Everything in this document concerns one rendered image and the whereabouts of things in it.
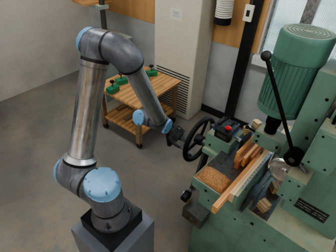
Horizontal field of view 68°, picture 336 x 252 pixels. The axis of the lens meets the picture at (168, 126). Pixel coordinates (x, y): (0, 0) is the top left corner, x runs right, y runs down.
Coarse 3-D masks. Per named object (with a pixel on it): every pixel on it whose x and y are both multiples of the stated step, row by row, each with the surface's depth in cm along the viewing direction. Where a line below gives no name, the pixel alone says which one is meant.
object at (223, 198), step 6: (264, 150) 119; (252, 162) 113; (246, 168) 110; (240, 174) 107; (234, 180) 104; (234, 186) 102; (228, 192) 99; (222, 198) 97; (216, 204) 95; (222, 204) 98; (216, 210) 95
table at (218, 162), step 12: (252, 120) 144; (252, 132) 135; (216, 156) 120; (228, 156) 120; (216, 168) 114; (228, 168) 114; (240, 168) 115; (264, 168) 118; (192, 180) 111; (204, 192) 109; (216, 192) 104; (228, 204) 102
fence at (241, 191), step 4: (268, 160) 116; (264, 164) 112; (260, 168) 108; (252, 172) 106; (256, 176) 110; (252, 180) 106; (248, 184) 103; (240, 188) 99; (244, 188) 100; (236, 192) 98; (240, 192) 98; (236, 196) 96; (240, 196) 101; (232, 200) 99; (236, 200) 98
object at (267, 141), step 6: (264, 126) 112; (258, 132) 109; (264, 132) 109; (276, 132) 109; (258, 138) 111; (264, 138) 109; (270, 138) 107; (276, 138) 106; (282, 138) 106; (258, 144) 112; (264, 144) 110; (270, 144) 108; (276, 144) 106; (282, 144) 104; (270, 150) 109
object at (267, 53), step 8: (264, 56) 80; (272, 72) 82; (272, 80) 83; (280, 104) 85; (280, 112) 86; (288, 136) 88; (288, 144) 90; (288, 152) 89; (296, 152) 88; (288, 160) 91; (296, 160) 88; (304, 168) 90
